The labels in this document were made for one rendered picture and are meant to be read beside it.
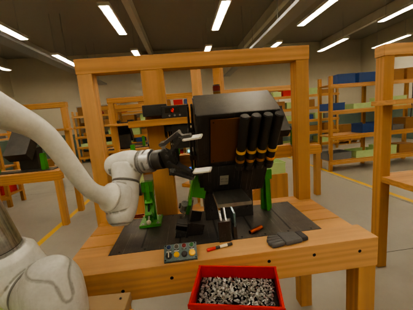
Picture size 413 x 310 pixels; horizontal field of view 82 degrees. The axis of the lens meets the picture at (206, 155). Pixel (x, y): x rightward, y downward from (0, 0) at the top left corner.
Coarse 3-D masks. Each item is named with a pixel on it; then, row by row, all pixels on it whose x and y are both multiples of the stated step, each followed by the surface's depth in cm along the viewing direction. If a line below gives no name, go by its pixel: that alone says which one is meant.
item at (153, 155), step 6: (156, 150) 89; (162, 150) 87; (168, 150) 88; (150, 156) 88; (156, 156) 87; (162, 156) 88; (174, 156) 87; (156, 162) 87; (162, 162) 89; (174, 162) 88; (156, 168) 89; (162, 168) 89; (168, 168) 90
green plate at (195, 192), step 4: (196, 176) 125; (192, 180) 124; (196, 180) 125; (192, 184) 124; (196, 184) 125; (192, 188) 124; (196, 188) 126; (200, 188) 126; (192, 192) 124; (196, 192) 126; (200, 192) 126; (204, 192) 126; (188, 196) 135; (192, 196) 126; (196, 196) 126; (200, 196) 127; (204, 196) 127; (188, 200) 131
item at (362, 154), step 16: (320, 80) 571; (336, 80) 542; (352, 80) 539; (368, 80) 542; (400, 80) 543; (320, 96) 577; (400, 96) 555; (320, 112) 579; (336, 112) 538; (352, 112) 542; (320, 128) 589; (352, 128) 597; (368, 128) 562; (400, 128) 572; (320, 144) 595; (400, 144) 581; (336, 160) 561; (352, 160) 560; (368, 160) 564
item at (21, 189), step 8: (0, 136) 501; (8, 136) 515; (0, 152) 481; (0, 160) 481; (0, 168) 483; (16, 168) 527; (8, 192) 492; (16, 192) 516; (24, 192) 540; (8, 200) 490; (24, 200) 539
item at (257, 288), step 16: (208, 272) 98; (224, 272) 97; (240, 272) 96; (256, 272) 95; (272, 272) 94; (192, 288) 86; (208, 288) 90; (224, 288) 89; (240, 288) 89; (256, 288) 88; (272, 288) 89; (192, 304) 78; (208, 304) 78; (224, 304) 77; (240, 304) 81; (256, 304) 81; (272, 304) 80
